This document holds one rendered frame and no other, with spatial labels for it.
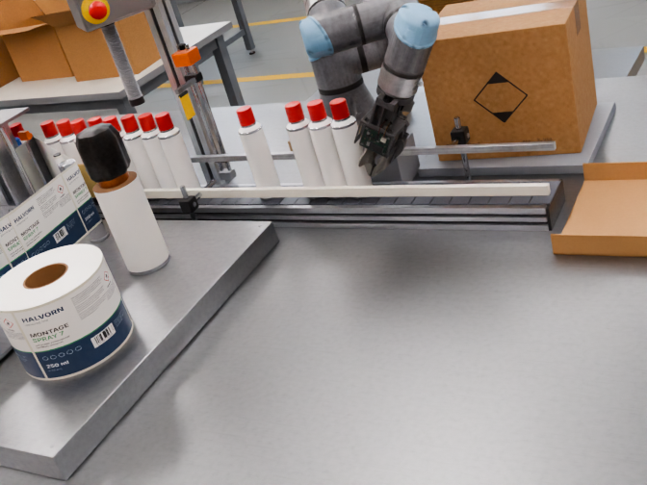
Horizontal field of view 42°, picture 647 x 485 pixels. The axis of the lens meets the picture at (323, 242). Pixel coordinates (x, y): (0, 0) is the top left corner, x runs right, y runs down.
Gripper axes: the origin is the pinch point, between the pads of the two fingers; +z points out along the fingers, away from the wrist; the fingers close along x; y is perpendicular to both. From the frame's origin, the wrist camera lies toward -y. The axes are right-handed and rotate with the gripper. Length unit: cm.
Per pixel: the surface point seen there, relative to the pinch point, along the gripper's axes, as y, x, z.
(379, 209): 5.9, 5.0, 3.9
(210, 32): -166, -130, 93
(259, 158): 2.8, -23.4, 8.2
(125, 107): -105, -130, 102
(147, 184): 3, -50, 30
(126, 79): -8, -65, 13
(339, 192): 4.5, -4.2, 5.7
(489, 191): 4.5, 22.9, -10.0
